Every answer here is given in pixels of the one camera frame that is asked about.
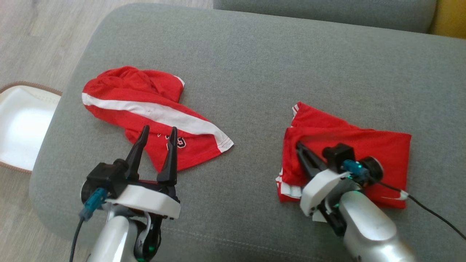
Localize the large yellow sofa back cushion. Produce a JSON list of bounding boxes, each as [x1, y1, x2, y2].
[[428, 0, 466, 39]]

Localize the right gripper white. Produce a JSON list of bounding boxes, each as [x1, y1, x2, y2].
[[295, 141, 352, 217]]

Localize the red shirt with white collar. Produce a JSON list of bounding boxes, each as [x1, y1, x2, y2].
[[276, 101, 412, 210]]

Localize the red shorts with white stripe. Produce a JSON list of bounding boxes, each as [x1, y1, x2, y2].
[[82, 65, 234, 174]]

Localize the white laundry basket brown rim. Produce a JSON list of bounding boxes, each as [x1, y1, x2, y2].
[[0, 81, 63, 175]]

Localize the left camera cable blue plug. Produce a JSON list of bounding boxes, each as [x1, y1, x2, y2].
[[69, 187, 109, 262]]

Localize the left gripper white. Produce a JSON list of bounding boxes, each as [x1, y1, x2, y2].
[[106, 125, 182, 220]]

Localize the grey sofa back cushion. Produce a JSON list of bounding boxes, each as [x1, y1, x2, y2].
[[213, 0, 437, 34]]

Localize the grey and yellow sofa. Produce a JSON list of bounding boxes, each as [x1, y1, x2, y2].
[[29, 3, 466, 262]]

